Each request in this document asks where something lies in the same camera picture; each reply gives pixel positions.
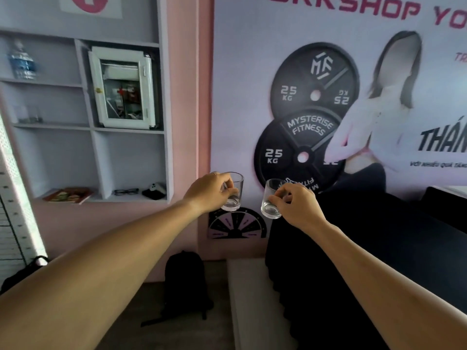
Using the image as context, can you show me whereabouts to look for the person's right hand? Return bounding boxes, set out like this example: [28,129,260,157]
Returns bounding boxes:
[267,183,328,234]

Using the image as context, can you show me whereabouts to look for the person's left hand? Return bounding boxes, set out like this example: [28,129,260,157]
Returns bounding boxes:
[182,172,239,216]

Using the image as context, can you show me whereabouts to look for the clear drinking glass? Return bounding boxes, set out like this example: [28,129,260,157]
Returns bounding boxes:
[260,179,287,219]
[220,172,244,212]

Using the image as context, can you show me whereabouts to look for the person's left forearm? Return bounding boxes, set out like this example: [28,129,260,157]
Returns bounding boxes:
[0,199,205,350]

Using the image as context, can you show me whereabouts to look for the person's right forearm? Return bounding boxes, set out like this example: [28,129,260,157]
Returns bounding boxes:
[308,220,467,350]

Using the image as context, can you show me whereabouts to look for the black and pink wheel sign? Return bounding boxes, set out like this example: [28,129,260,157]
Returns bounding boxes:
[208,207,268,240]

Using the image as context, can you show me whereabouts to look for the black and white gadget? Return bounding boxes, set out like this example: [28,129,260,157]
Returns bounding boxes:
[142,183,167,200]

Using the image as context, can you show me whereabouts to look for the black backpack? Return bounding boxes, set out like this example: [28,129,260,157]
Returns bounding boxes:
[141,251,214,328]

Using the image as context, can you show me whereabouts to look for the black tablecloth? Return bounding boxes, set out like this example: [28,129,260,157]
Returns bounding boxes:
[265,186,467,350]

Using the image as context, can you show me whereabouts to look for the white first aid cabinet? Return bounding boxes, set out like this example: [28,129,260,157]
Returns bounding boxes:
[88,46,157,130]

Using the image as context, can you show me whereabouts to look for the colourful magazine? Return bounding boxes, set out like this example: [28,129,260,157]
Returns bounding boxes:
[42,187,94,205]

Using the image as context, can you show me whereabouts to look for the white perforated panel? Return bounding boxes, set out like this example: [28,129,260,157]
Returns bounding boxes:
[0,113,48,263]

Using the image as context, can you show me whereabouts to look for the clear plastic water bottle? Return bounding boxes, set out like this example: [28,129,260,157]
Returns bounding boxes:
[8,40,37,81]

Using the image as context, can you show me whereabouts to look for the large printed wall banner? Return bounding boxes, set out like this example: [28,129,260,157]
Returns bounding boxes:
[209,0,467,201]

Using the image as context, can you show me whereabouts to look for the white wall shelf unit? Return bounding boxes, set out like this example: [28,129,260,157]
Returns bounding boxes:
[0,28,174,205]

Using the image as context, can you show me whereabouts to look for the black bag with strap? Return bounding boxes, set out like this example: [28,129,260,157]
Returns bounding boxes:
[0,256,52,296]

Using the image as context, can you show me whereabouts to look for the white and red wall sign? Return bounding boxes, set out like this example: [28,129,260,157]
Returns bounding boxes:
[58,0,123,19]

